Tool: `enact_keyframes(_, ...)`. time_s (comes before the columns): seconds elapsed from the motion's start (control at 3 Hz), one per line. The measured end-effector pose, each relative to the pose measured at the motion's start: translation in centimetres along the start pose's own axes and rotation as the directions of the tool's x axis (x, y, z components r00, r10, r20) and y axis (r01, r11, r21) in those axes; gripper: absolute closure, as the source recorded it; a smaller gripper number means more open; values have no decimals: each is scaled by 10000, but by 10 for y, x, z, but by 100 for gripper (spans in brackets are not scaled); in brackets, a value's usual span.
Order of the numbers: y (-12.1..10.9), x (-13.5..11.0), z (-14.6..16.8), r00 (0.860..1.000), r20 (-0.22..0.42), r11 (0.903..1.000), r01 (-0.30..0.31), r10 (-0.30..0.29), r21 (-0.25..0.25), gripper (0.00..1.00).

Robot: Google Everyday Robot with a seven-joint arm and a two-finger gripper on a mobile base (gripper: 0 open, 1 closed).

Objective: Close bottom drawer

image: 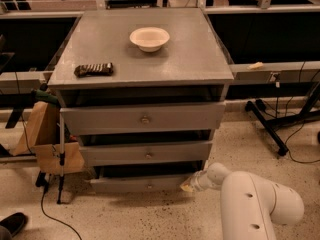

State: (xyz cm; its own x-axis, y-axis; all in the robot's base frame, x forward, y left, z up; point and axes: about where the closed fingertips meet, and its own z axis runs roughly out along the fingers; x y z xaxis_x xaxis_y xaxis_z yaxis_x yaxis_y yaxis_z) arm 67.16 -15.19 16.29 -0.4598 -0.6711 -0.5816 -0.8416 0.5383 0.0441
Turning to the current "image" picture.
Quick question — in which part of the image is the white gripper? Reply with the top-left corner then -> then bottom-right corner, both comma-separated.
180,171 -> 211,193

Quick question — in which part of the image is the grey bottom drawer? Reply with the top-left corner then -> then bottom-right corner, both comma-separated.
90,161 -> 201,193

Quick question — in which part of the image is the grey drawer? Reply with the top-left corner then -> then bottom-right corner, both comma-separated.
80,141 -> 212,166
61,102 -> 225,136
90,161 -> 201,193

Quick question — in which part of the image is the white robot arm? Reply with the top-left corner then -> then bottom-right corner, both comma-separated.
180,163 -> 304,240

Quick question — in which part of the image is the grey middle drawer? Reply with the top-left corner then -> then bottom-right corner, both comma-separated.
80,141 -> 212,166

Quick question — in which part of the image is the grey top drawer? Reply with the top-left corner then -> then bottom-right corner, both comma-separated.
61,102 -> 225,136

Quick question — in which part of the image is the grey wooden drawer cabinet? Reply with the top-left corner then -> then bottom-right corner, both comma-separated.
47,7 -> 235,185

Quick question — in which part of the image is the black metal stand base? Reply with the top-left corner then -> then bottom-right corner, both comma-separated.
245,83 -> 320,156

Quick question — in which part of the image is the small yellow foam piece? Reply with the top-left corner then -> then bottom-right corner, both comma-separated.
248,62 -> 263,70

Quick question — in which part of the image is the black tripod stand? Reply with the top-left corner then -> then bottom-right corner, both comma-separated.
35,115 -> 66,204

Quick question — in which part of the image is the white bowl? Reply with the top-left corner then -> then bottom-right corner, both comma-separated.
129,27 -> 170,52

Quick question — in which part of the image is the brown paper bag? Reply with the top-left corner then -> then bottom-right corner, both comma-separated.
12,101 -> 86,175

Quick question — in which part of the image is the black shoe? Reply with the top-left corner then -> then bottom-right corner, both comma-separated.
0,212 -> 27,240

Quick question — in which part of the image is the black cable on right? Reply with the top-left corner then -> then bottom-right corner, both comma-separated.
283,70 -> 320,165

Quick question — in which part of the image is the black floor cable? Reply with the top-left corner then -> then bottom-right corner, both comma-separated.
40,183 -> 84,240

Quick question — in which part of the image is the green handled tool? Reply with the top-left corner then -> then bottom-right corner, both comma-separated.
31,83 -> 59,106

